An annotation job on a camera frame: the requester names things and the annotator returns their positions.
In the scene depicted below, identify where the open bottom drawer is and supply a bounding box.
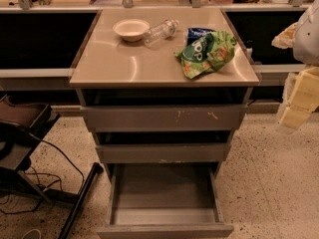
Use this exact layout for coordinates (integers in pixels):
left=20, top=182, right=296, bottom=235
left=97, top=163, right=233, bottom=239

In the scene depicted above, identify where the black metal leg bar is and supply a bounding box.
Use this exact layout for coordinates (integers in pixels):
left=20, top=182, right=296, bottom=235
left=58, top=162, right=104, bottom=239

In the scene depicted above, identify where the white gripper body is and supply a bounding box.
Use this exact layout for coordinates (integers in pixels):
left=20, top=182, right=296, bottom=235
left=271, top=23, right=297, bottom=49

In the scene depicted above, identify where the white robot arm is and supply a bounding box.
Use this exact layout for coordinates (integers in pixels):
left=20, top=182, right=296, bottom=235
left=271, top=0, right=319, bottom=134

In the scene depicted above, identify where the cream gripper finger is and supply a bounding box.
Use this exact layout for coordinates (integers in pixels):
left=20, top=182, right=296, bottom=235
left=277, top=67, right=319, bottom=134

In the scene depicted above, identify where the middle drawer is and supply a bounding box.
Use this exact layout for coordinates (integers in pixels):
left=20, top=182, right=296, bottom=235
left=96, top=143, right=230, bottom=163

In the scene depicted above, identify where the black floor cable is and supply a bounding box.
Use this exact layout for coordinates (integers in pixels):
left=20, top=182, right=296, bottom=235
left=0, top=132, right=86, bottom=215

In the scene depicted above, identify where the top drawer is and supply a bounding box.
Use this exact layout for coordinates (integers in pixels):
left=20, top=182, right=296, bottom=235
left=81, top=105, right=247, bottom=132

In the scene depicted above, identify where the grey drawer cabinet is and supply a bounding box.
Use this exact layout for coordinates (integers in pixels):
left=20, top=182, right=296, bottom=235
left=70, top=7, right=259, bottom=170

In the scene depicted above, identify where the clear plastic water bottle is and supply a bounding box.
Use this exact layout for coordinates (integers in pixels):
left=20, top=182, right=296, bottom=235
left=143, top=19, right=179, bottom=47

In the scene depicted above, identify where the dark chair with tray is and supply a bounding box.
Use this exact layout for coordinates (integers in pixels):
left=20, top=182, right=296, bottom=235
left=0, top=95, right=60, bottom=203

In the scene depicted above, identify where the blue pepsi can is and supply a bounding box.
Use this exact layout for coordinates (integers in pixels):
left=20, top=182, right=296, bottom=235
left=185, top=28, right=213, bottom=46

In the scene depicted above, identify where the green rice chip bag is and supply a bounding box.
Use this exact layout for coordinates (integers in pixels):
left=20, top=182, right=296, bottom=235
left=174, top=31, right=237, bottom=79

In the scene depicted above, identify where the white paper bowl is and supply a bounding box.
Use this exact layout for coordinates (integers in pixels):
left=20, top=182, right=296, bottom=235
left=113, top=19, right=150, bottom=42

